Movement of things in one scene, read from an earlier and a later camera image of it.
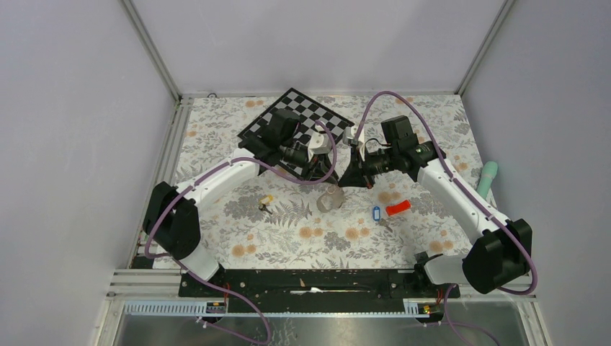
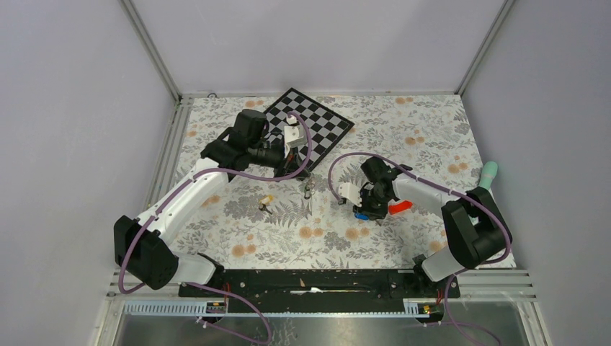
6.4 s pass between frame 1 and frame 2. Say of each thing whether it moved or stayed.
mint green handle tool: stayed
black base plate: stayed
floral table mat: stayed
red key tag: stayed
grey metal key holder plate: moved
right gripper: moved
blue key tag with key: moved
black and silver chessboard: stayed
